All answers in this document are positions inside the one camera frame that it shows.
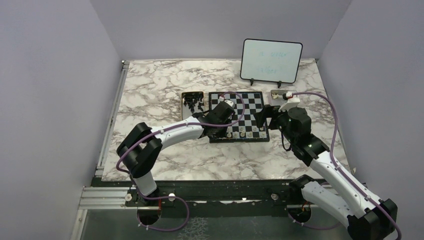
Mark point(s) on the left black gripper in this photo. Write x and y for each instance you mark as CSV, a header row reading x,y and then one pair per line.
x,y
222,134

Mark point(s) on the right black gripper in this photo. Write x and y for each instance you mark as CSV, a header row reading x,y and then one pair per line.
x,y
268,111

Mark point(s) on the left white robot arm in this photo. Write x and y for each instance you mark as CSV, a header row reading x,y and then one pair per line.
x,y
141,147

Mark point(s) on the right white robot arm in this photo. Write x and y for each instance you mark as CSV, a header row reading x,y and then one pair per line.
x,y
364,214

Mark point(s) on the black chess pieces pile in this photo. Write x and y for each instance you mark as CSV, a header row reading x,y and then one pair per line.
x,y
194,101

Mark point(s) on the lilac tin tray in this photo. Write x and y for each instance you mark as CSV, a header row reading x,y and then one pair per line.
x,y
277,102

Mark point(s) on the black white chessboard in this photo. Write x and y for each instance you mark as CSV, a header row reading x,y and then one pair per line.
x,y
245,107

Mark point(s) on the yellow tin tray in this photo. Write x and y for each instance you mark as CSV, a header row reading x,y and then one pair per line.
x,y
185,113

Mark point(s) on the small whiteboard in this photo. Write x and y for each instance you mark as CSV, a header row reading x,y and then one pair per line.
x,y
270,60

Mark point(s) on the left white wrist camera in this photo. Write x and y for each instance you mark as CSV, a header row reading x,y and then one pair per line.
x,y
230,103

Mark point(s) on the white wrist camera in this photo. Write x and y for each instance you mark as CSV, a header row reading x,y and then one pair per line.
x,y
291,100
230,103

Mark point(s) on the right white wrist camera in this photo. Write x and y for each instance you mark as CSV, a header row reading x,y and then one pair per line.
x,y
291,100

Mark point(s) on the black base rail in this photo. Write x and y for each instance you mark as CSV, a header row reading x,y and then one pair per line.
x,y
205,198

